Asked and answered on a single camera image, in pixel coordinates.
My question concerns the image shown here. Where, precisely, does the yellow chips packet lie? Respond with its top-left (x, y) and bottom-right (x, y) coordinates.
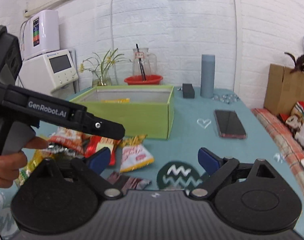
top-left (15, 150), bottom-right (53, 188)

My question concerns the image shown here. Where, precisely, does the dark maroon snack packet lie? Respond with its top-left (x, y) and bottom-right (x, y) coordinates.
top-left (107, 171), bottom-right (151, 195)

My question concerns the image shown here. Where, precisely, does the white red snack packet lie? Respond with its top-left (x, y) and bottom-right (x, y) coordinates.
top-left (120, 144), bottom-right (155, 173)

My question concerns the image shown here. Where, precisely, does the person's left hand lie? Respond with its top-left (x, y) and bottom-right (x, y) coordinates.
top-left (0, 136), bottom-right (49, 188)

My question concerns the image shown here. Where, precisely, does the white machine with screen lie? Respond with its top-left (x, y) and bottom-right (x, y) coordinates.
top-left (19, 49), bottom-right (78, 99)

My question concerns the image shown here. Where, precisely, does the flower vase with plant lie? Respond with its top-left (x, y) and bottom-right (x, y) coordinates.
top-left (78, 48), bottom-right (131, 87)

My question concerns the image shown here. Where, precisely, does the red-cased smartphone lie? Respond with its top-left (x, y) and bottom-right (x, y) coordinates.
top-left (214, 109), bottom-right (247, 140)

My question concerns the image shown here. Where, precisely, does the white water purifier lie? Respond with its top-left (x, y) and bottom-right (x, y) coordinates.
top-left (23, 10), bottom-right (60, 60)

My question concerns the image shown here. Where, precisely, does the teal tablecloth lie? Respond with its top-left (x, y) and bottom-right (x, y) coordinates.
top-left (129, 88), bottom-right (304, 237)

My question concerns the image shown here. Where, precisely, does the green cardboard box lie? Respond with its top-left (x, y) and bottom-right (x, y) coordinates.
top-left (70, 85), bottom-right (174, 140)

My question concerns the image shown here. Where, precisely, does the brown cardboard box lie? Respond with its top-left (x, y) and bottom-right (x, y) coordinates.
top-left (264, 64), bottom-right (304, 115)

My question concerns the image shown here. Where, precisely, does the glass pitcher with straw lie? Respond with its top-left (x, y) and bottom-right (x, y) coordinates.
top-left (132, 44), bottom-right (157, 80)

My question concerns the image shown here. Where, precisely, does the red plastic basin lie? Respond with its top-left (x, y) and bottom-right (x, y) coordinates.
top-left (124, 75), bottom-right (163, 85)

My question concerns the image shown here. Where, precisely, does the small black box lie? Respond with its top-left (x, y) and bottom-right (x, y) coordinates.
top-left (182, 83), bottom-right (195, 99)

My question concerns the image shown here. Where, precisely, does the grey cylindrical bottle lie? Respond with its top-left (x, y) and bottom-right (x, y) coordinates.
top-left (200, 54), bottom-right (215, 99)

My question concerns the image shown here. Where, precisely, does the dark dried plant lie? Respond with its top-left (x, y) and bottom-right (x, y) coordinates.
top-left (284, 52), bottom-right (304, 74)

